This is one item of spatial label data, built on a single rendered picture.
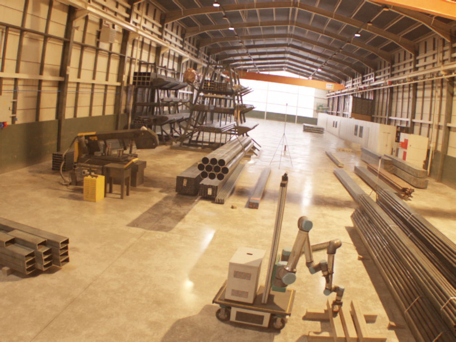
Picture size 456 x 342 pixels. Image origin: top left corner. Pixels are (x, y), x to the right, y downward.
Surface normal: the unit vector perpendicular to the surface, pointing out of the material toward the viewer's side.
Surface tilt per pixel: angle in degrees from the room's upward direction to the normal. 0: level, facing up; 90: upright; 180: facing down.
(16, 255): 90
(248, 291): 90
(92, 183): 90
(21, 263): 90
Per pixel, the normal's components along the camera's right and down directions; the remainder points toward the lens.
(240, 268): -0.26, 0.15
